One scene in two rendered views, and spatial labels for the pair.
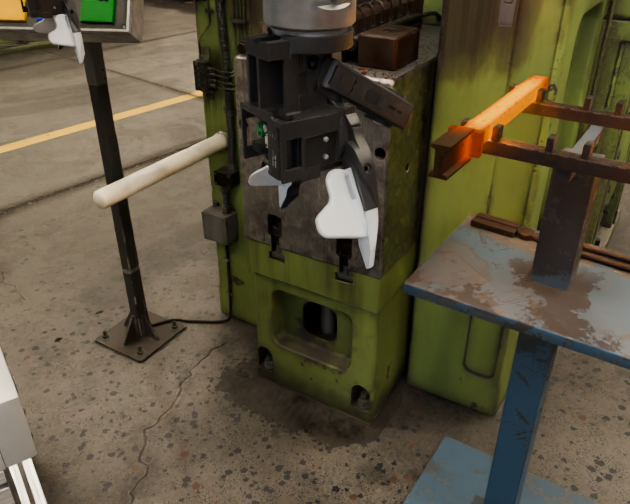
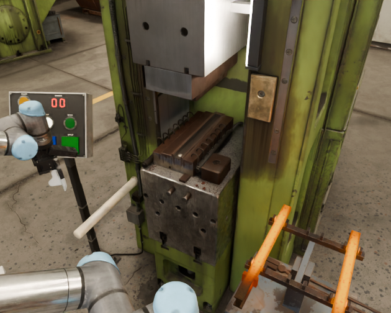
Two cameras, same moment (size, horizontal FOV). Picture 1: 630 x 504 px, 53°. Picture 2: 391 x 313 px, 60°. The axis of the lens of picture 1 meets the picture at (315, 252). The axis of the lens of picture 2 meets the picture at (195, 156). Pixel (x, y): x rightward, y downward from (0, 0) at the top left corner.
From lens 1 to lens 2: 61 cm
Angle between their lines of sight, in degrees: 6
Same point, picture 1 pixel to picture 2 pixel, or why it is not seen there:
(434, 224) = (240, 232)
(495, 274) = (267, 301)
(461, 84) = (251, 181)
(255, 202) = (153, 225)
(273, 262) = (163, 249)
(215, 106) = (130, 166)
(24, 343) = not seen: hidden behind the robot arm
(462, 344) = not seen: hidden behind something
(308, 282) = (180, 260)
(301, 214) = (175, 235)
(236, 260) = (144, 228)
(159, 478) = not seen: outside the picture
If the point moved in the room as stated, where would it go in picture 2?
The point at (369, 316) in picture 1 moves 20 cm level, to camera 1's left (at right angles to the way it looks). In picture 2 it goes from (210, 277) to (170, 280)
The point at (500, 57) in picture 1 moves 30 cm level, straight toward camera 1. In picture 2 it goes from (270, 174) to (265, 228)
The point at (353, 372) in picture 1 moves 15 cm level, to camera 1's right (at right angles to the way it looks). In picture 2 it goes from (203, 297) to (231, 295)
